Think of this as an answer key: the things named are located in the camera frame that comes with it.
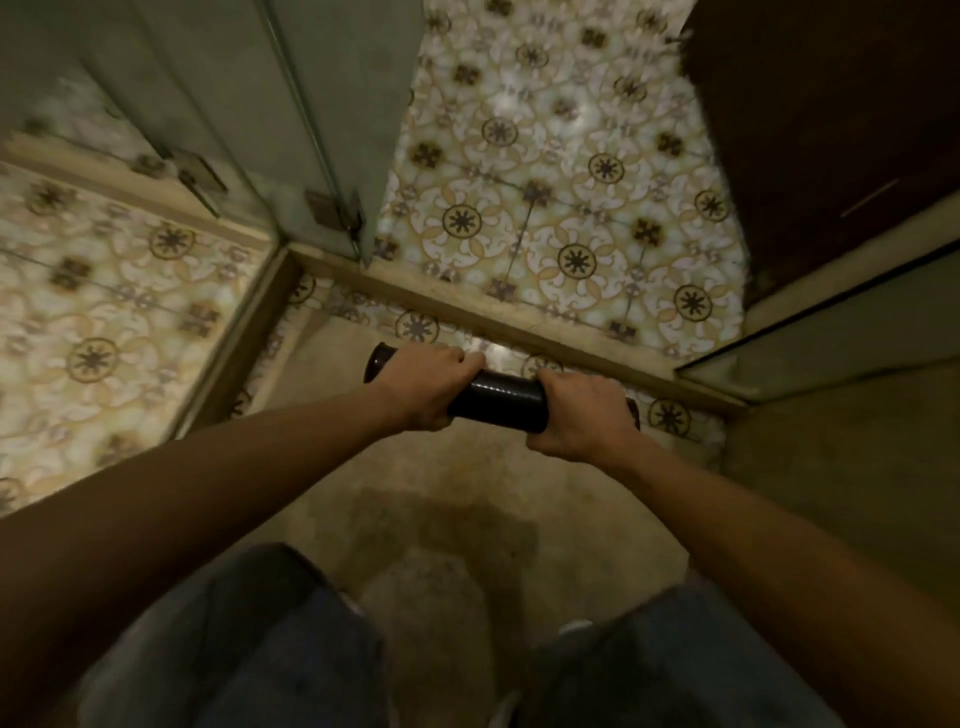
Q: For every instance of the person's right hand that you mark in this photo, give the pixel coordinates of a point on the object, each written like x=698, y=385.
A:
x=589, y=420

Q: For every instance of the person's left hand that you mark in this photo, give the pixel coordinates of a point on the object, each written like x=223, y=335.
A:
x=420, y=386

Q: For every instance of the person's left fingers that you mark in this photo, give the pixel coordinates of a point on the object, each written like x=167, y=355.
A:
x=463, y=361

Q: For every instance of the person's right fingers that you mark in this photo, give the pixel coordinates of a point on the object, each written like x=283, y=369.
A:
x=555, y=382

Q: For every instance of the black cylinder tube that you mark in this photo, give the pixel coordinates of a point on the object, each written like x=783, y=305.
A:
x=501, y=400

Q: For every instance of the person's left forearm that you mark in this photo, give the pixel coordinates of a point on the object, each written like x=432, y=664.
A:
x=195, y=517

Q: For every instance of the person's right forearm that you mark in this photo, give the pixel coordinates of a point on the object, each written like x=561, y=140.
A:
x=765, y=570

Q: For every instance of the beige stone shower curb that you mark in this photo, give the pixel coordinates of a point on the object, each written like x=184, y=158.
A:
x=487, y=315

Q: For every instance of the metal glass door hinge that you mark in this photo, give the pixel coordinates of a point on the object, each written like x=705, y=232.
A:
x=336, y=214
x=196, y=178

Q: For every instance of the glass panel with dark edge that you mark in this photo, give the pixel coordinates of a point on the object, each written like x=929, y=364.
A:
x=832, y=322

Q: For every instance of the glass shower door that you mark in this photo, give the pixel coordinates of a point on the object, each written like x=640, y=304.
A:
x=352, y=97

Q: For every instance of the person's right leg in jeans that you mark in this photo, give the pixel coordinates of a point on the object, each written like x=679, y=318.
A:
x=675, y=667

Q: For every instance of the person's leg in jeans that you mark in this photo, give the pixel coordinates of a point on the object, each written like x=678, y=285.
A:
x=262, y=645
x=675, y=667

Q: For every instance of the person's left leg in jeans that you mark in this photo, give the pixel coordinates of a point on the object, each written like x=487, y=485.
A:
x=262, y=645

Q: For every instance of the dark wooden door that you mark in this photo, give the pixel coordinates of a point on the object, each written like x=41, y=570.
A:
x=817, y=127

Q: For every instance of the fixed glass shower panel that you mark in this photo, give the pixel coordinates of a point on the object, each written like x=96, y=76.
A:
x=150, y=82

